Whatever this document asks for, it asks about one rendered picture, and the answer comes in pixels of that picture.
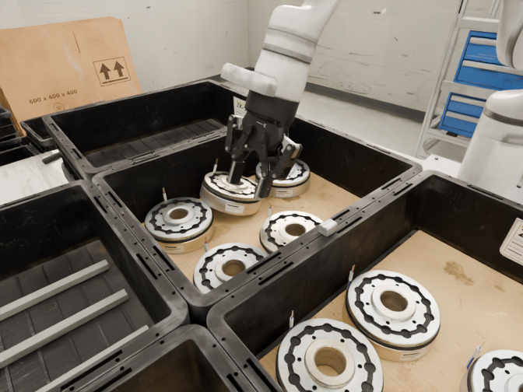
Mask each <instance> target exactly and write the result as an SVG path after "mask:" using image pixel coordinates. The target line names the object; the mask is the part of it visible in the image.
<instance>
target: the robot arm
mask: <svg viewBox="0 0 523 392"><path fill-rule="evenodd" d="M340 1H341V0H306V1H305V2H304V3H303V4H302V6H301V7H296V6H291V5H281V6H278V7H276V8H275V10H274V11H273V13H272V16H271V19H270V22H269V27H268V29H267V33H266V36H265V41H264V44H263V47H262V49H263V50H261V54H260V56H259V59H258V62H257V64H256V66H255V69H254V72H253V71H249V70H247V69H244V68H241V67H238V66H236V65H232V64H230V63H226V64H225V65H224V66H223V69H222V73H221V76H220V77H221V78H223V79H226V80H228V81H231V82H233V83H236V84H238V85H240V86H243V87H245V88H247V89H249V91H248V95H247V99H246V103H245V109H246V111H247V113H246V114H245V115H244V116H238V115H232V114H231V115H230V116H229V119H228V126H227V133H226V146H225V150H226V152H229V153H230V154H231V159H232V163H231V165H230V171H229V179H228V181H229V182H230V183H232V184H237V183H239V182H240V179H241V176H242V173H243V171H244V166H245V162H244V160H245V159H246V158H247V157H248V155H249V154H250V153H251V151H254V150H255V151H256V152H257V153H259V161H260V163H261V177H260V178H259V181H258V185H257V187H256V191H255V193H254V199H255V200H257V201H260V200H264V199H265V198H267V197H268V196H269V193H270V190H271V188H272V184H273V181H274V180H284V179H286V178H287V177H288V175H289V174H290V171H291V170H292V168H293V166H294V164H295V162H296V161H297V159H298V157H299V155H300V154H301V152H302V150H303V146H302V145H301V144H296V143H294V142H293V141H291V140H290V139H289V127H290V125H291V124H292V123H293V121H294V118H295V116H296V113H297V109H298V107H299V104H300V100H301V97H302V95H303V92H304V88H305V86H306V83H307V77H308V72H309V68H310V65H309V64H311V61H312V58H313V56H314V52H315V49H316V47H317V44H318V40H319V37H320V35H321V32H322V30H323V29H324V28H325V26H326V24H327V22H328V21H329V20H330V18H331V16H332V14H333V12H334V11H335V9H336V7H337V6H338V4H339V3H340ZM496 48H497V58H498V60H499V62H500V63H501V64H503V65H505V66H507V67H509V68H513V69H517V70H521V71H523V0H502V3H501V9H500V18H499V24H498V30H497V46H496ZM243 130H244V133H243ZM233 138H235V140H234V145H233ZM281 146H283V149H282V150H281V152H282V153H283V154H282V155H281V157H280V158H279V155H280V147H281ZM270 154H272V156H271V157H268V155H270ZM269 164H270V170H269ZM522 174H523V89H514V90H503V91H499V92H495V93H493V94H491V95H490V96H489V98H488V99H487V101H486V104H485V107H484V108H483V112H482V114H481V116H480V119H479V122H478V124H477V126H476V129H475V131H474V134H473V136H472V139H471V142H470V143H469V147H468V149H467V151H466V154H465V157H464V159H463V161H462V164H461V166H460V169H459V171H458V174H457V177H456V178H458V179H459V180H463V181H465V182H467V183H470V184H473V185H475V186H477V187H481V188H482V189H485V190H487V191H490V192H493V193H494V194H498V195H500V196H502V197H504V198H507V199H509V198H510V197H511V195H512V193H513V191H514V189H515V188H516V186H517V184H518V181H519V180H520V178H521V176H522Z"/></svg>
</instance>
